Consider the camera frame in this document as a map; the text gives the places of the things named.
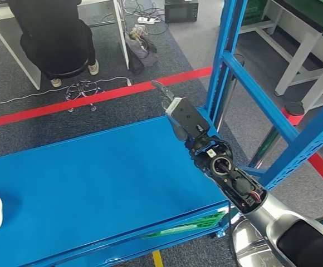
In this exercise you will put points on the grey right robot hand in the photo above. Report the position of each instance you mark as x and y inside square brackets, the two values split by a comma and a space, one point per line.
[178, 130]

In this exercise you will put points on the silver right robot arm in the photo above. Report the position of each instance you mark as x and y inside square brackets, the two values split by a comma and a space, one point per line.
[267, 217]

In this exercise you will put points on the blue metal shelf rack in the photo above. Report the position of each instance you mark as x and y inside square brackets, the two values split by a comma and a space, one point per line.
[94, 177]

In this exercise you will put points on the green workbench mat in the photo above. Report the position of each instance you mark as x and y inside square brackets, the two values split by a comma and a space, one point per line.
[311, 13]

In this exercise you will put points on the grey bag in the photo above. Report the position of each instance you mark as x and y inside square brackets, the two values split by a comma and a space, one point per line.
[139, 51]

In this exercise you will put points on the green folded plastic crate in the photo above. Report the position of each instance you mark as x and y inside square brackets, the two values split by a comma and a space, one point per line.
[200, 223]

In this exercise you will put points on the crumpled plastic bag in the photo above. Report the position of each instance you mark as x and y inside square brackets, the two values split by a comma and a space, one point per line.
[138, 32]

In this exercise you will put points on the black box appliance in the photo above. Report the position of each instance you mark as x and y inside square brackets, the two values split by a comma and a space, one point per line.
[181, 13]

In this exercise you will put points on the white power strip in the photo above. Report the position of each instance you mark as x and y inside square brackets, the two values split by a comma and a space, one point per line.
[146, 20]

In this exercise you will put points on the chrome stanchion red cassette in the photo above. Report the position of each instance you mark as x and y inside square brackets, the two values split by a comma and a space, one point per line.
[267, 143]

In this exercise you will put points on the yellow floor tape marker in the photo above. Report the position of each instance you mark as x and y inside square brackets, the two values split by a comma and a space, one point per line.
[157, 259]

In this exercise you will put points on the black stool chrome base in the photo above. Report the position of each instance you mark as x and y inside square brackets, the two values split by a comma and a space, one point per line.
[67, 72]

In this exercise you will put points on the person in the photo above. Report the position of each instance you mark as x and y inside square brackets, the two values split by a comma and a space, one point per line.
[53, 37]

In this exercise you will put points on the black keyboard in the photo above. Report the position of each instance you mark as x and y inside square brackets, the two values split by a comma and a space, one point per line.
[1, 3]

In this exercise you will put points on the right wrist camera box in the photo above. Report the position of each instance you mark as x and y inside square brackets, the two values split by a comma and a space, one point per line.
[187, 118]

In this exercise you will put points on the white frame workbench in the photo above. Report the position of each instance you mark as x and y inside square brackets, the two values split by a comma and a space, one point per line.
[298, 62]

